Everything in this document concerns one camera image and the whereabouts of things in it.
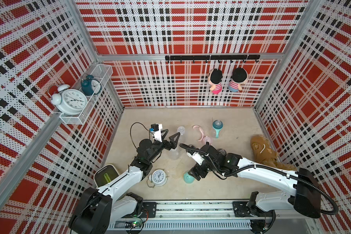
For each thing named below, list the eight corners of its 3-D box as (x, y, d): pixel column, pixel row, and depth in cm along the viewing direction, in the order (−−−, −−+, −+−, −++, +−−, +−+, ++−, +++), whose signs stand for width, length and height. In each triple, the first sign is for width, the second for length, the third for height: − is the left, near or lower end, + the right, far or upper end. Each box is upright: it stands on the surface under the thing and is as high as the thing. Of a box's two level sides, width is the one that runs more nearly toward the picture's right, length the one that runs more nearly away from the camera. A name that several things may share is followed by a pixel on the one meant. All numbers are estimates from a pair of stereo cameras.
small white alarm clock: (147, 187, 82) (146, 185, 79) (150, 171, 88) (148, 168, 85) (166, 187, 82) (165, 185, 79) (167, 171, 88) (167, 168, 85)
